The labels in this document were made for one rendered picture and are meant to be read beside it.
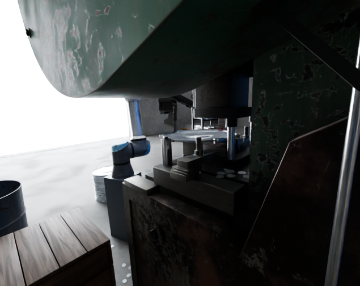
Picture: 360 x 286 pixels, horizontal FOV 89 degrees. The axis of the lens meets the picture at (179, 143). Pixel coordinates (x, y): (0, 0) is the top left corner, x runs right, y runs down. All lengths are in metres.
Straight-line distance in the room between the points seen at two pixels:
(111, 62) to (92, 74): 0.06
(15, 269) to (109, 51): 0.88
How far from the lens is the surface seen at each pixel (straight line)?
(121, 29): 0.23
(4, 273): 1.00
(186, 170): 0.48
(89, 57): 0.30
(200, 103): 0.64
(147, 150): 1.31
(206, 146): 0.64
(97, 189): 2.01
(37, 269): 0.94
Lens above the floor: 0.90
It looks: 11 degrees down
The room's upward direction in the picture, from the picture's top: 2 degrees counter-clockwise
